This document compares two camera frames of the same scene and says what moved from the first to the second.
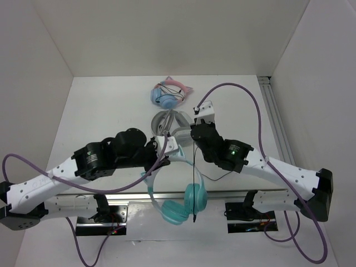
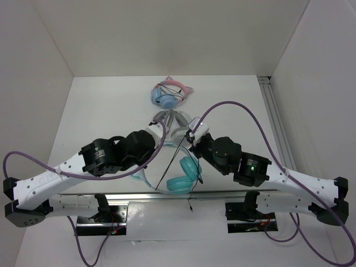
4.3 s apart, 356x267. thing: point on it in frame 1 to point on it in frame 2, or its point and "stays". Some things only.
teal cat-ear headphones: [196, 193] to [191, 170]
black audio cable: [194, 164] to [199, 168]
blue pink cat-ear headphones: [169, 93] stays
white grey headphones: [178, 123] stays
